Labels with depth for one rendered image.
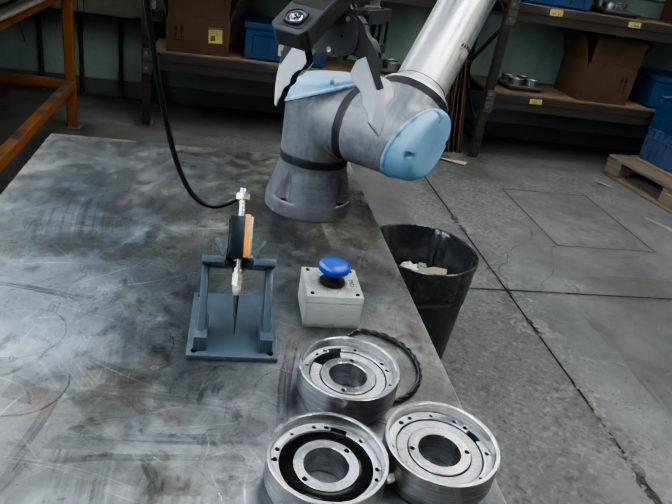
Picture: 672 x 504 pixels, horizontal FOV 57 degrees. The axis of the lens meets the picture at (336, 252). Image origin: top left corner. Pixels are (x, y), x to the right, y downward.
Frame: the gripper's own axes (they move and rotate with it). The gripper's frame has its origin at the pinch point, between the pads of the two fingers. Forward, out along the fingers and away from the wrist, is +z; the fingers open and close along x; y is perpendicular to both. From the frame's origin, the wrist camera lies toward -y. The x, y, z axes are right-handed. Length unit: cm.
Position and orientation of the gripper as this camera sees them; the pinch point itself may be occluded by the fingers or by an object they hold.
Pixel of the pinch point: (323, 123)
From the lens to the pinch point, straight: 78.7
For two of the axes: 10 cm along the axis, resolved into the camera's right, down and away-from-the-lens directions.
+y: 5.0, -3.4, 8.0
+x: -8.6, -3.3, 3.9
